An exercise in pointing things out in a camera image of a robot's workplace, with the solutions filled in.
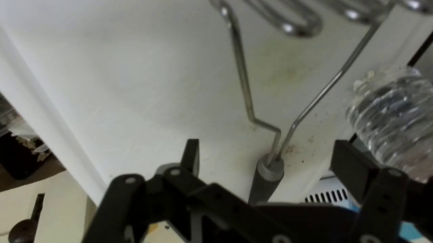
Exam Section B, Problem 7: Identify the white plastic cutting board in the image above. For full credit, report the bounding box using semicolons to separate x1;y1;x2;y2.
0;0;433;207

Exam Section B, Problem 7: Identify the blue plastic lid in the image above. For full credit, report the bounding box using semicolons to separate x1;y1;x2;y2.
397;222;430;243

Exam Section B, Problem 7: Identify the black stove burner grate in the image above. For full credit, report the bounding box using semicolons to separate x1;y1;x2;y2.
0;94;66;194

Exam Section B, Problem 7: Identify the black-handled wire potato masher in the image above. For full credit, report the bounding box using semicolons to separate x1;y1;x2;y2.
208;0;433;207

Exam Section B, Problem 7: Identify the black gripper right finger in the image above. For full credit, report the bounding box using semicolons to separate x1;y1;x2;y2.
330;140;411;243

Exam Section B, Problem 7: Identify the white gas stove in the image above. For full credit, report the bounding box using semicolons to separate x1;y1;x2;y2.
0;26;433;243

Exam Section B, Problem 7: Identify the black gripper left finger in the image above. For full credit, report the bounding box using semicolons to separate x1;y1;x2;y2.
82;138;213;243

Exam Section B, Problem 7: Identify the clear plastic water bottle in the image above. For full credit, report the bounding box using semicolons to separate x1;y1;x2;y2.
345;67;433;184

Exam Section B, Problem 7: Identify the metal spoon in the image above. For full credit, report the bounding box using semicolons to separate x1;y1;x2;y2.
6;194;46;243

